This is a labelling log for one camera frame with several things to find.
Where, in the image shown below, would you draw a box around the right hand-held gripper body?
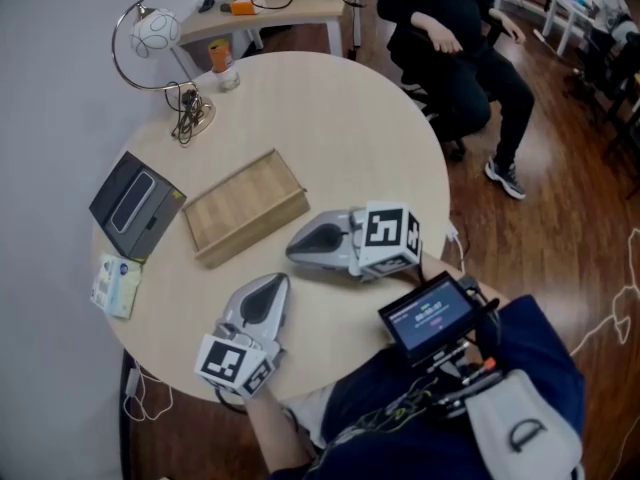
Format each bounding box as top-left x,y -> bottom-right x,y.
285,200 -> 423,284

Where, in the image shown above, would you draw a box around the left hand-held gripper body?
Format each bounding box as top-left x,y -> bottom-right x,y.
194,272 -> 292,400

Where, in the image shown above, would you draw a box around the wooden box with sliding lid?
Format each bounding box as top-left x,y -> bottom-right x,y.
180,148 -> 312,271

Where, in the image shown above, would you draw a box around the person's left forearm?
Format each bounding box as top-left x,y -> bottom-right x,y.
242,390 -> 319,480

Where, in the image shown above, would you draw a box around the pale tissue packet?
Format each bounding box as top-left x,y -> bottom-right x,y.
89,252 -> 144,321

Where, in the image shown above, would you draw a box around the black phone packaging box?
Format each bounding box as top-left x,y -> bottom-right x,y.
88,150 -> 188,262

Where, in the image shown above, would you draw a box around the small chest-mounted monitor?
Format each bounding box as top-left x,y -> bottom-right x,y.
377,271 -> 484,367

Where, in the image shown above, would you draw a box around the black office chair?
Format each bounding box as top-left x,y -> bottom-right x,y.
387,22 -> 501,163

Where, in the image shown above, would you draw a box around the black monitor mounting rig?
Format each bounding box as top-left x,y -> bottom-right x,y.
412,275 -> 504,419

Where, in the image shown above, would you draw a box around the person's navy clothing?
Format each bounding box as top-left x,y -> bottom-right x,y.
267,295 -> 587,480

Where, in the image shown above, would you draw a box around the glass jar orange lid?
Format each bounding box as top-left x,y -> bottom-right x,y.
207,38 -> 241,93

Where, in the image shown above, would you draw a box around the light wooden desk white legs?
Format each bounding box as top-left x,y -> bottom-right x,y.
177,0 -> 362,60

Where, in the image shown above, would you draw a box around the globe desk lamp metal arc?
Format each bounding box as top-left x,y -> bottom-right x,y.
110,0 -> 218,138

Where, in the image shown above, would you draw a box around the short white plug cable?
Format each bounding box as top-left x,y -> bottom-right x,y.
446,219 -> 469,274

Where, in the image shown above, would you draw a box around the white power adapter with cable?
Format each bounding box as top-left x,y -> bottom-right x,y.
122,360 -> 175,422

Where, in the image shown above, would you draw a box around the black lamp cable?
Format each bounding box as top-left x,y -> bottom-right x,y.
169,81 -> 204,146

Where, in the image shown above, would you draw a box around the white bag black handle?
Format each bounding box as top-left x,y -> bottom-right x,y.
463,368 -> 585,480

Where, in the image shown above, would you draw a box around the white cable on floor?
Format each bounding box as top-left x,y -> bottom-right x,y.
569,227 -> 640,358

